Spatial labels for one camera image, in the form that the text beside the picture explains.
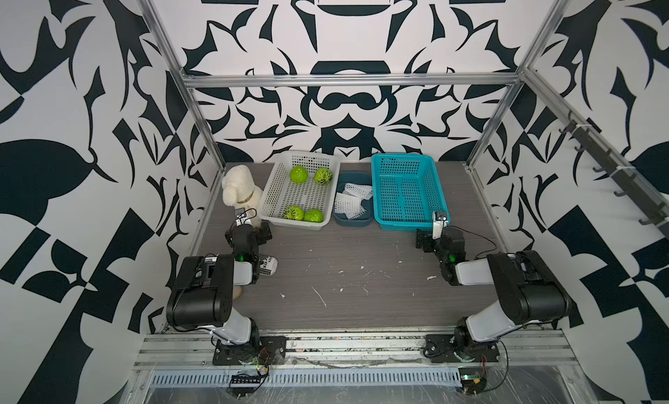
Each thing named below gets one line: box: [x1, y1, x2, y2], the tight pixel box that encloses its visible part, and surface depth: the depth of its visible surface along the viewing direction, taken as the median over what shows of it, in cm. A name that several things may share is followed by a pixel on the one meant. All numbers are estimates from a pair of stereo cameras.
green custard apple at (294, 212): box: [284, 205, 305, 222], surface depth 97 cm
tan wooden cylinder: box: [232, 285, 244, 301], surface depth 84 cm
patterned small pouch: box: [258, 255, 278, 277], surface depth 89 cm
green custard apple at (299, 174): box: [289, 165, 310, 184], surface depth 111 cm
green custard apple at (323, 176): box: [314, 167, 333, 186], surface depth 110 cm
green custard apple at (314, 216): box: [304, 208, 325, 223], surface depth 96 cm
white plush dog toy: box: [221, 164, 264, 228], surface depth 91 cm
